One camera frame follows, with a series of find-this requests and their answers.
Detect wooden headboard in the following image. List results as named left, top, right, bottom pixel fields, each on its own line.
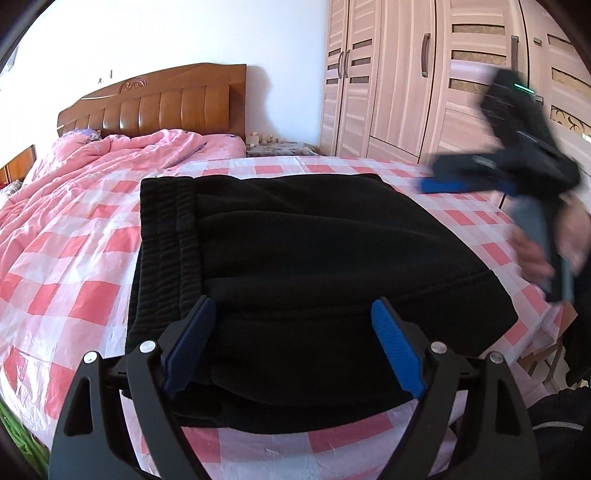
left=56, top=63, right=247, bottom=141

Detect light wooden wardrobe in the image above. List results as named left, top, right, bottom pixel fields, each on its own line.
left=318, top=0, right=591, bottom=195

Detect pink checkered bed sheet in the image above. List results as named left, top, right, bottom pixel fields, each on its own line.
left=0, top=154, right=566, bottom=480

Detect brown wooden side cabinet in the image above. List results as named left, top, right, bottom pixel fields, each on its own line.
left=0, top=144, right=38, bottom=185

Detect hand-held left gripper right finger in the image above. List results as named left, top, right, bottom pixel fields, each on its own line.
left=372, top=298, right=540, bottom=480

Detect person's right hand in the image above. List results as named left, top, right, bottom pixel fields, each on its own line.
left=510, top=194, right=589, bottom=291

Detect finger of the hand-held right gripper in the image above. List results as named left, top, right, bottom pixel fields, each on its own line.
left=419, top=176, right=506, bottom=195
left=431, top=154, right=502, bottom=180

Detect black pants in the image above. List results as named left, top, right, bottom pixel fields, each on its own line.
left=122, top=173, right=519, bottom=435

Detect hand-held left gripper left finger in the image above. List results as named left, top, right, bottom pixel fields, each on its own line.
left=48, top=296, right=217, bottom=480

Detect green purple floral cloth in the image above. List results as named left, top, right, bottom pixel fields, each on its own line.
left=0, top=401, right=47, bottom=462

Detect pink quilt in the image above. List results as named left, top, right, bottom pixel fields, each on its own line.
left=0, top=129, right=247, bottom=241

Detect nightstand with floral cloth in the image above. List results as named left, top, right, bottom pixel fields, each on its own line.
left=245, top=141, right=321, bottom=159

